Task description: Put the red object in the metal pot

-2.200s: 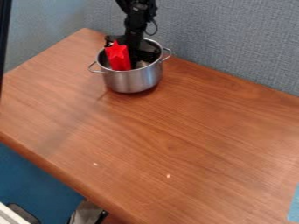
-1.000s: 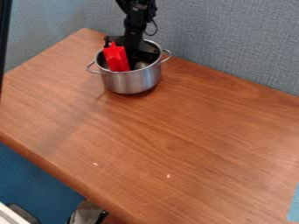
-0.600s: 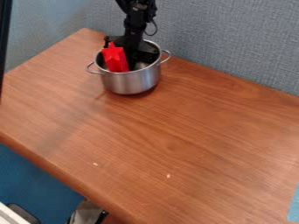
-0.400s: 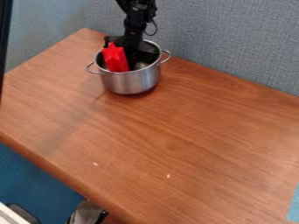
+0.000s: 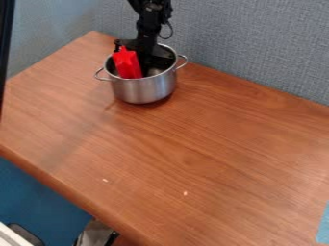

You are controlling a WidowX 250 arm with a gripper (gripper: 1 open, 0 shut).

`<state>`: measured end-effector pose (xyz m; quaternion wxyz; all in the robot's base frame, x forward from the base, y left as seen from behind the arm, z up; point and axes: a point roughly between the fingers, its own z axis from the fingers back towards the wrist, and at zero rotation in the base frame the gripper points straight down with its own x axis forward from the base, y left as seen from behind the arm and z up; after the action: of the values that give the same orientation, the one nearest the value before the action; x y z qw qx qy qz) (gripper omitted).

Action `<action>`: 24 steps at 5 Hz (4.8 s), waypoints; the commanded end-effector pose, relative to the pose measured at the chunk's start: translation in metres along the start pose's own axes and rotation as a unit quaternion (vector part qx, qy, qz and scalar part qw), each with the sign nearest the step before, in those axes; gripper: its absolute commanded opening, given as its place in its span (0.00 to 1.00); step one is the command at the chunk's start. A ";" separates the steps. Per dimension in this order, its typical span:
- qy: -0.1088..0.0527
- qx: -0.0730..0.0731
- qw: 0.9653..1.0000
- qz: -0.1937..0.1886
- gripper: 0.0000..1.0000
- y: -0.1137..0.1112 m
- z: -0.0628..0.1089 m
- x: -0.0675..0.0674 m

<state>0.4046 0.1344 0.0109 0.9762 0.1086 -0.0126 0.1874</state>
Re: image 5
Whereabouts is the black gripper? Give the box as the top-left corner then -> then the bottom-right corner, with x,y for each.
115,25 -> 174,77

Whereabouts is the red star-shaped bar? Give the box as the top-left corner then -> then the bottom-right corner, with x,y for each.
112,46 -> 143,79

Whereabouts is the stainless steel pot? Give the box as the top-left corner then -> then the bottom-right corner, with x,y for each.
93,44 -> 187,104

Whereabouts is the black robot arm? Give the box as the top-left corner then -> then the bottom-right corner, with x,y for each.
115,0 -> 175,75

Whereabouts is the white object bottom left corner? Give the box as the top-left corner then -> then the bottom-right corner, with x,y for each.
0,222 -> 33,246

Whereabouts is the grey chair part below table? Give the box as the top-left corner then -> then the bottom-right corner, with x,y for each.
72,219 -> 119,246

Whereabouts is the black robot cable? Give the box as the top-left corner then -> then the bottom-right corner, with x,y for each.
158,19 -> 175,40

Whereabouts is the dark vertical post left edge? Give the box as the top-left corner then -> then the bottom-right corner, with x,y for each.
0,0 -> 16,120

